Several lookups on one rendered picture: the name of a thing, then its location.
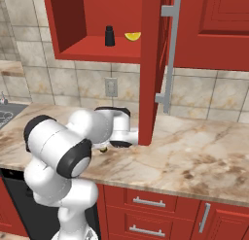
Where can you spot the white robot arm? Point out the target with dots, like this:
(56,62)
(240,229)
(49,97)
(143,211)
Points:
(58,143)

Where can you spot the red open cabinet door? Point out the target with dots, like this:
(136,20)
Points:
(147,72)

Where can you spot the black shaker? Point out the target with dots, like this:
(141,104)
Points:
(109,36)

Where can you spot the red base cabinet door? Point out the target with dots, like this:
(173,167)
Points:
(227,224)

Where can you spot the red base cabinet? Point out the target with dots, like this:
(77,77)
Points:
(8,211)

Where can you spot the yellow lemon wedge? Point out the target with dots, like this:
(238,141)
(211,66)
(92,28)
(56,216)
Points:
(133,36)

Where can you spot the red shallow drawer front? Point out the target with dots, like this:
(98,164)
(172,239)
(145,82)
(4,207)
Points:
(181,205)

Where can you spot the dark grey sink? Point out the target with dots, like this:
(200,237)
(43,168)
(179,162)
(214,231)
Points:
(9,114)

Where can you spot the grey tap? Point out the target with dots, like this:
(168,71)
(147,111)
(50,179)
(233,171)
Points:
(3,98)

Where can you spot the red deep drawer front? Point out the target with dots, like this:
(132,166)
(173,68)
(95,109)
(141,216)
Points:
(181,226)

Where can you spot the black dishwasher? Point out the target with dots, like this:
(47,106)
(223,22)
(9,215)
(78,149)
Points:
(35,218)

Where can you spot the grey wall outlet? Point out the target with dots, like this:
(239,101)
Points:
(111,87)

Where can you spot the red open wall cabinet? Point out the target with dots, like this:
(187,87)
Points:
(97,10)

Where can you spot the red closed wall cabinet door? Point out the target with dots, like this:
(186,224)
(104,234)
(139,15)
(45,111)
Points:
(210,30)

